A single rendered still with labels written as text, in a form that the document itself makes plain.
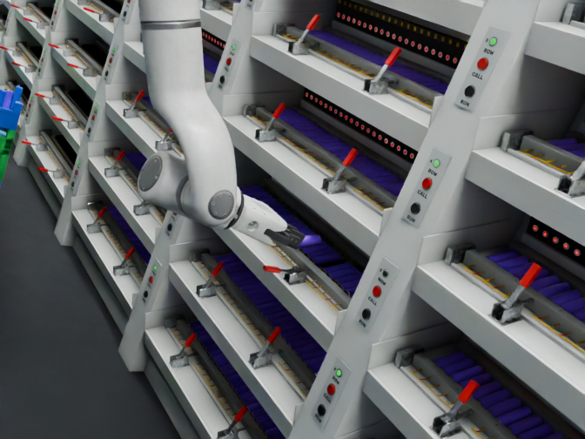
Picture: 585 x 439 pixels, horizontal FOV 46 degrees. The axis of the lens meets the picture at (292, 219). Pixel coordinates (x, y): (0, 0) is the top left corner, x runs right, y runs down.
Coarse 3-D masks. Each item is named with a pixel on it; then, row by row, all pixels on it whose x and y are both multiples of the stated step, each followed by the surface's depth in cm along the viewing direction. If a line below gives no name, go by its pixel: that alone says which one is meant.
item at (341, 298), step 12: (276, 252) 140; (288, 252) 139; (300, 252) 138; (288, 264) 136; (300, 264) 135; (312, 264) 134; (312, 276) 132; (324, 276) 130; (324, 288) 129; (336, 288) 127; (336, 300) 126; (348, 300) 124
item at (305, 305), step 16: (240, 176) 167; (256, 176) 170; (224, 240) 152; (240, 240) 144; (256, 240) 145; (240, 256) 145; (256, 256) 139; (272, 256) 140; (368, 256) 138; (256, 272) 140; (272, 288) 135; (288, 288) 129; (304, 288) 130; (288, 304) 130; (304, 304) 125; (320, 304) 126; (304, 320) 126; (320, 320) 121; (336, 320) 116; (320, 336) 122
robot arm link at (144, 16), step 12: (144, 0) 99; (156, 0) 98; (168, 0) 98; (180, 0) 99; (192, 0) 100; (144, 12) 100; (156, 12) 99; (168, 12) 99; (180, 12) 99; (192, 12) 100
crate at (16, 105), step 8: (16, 88) 204; (0, 96) 205; (16, 96) 205; (0, 104) 206; (16, 104) 189; (0, 112) 188; (8, 112) 189; (16, 112) 190; (0, 120) 189; (8, 120) 190; (16, 120) 191; (8, 128) 191; (16, 128) 192
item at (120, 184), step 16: (96, 144) 219; (112, 144) 222; (128, 144) 225; (96, 160) 218; (112, 160) 217; (128, 160) 218; (144, 160) 218; (96, 176) 215; (112, 176) 208; (128, 176) 210; (112, 192) 201; (128, 192) 200; (128, 208) 191; (144, 208) 188; (160, 208) 190; (144, 224) 184; (160, 224) 184; (144, 240) 182
